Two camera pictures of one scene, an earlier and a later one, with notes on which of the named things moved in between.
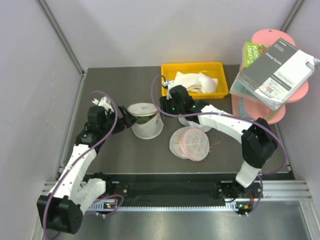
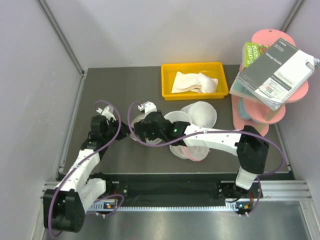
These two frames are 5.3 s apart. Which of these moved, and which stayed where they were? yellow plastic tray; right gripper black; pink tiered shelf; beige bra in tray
Moved: right gripper black
Stayed: yellow plastic tray; beige bra in tray; pink tiered shelf
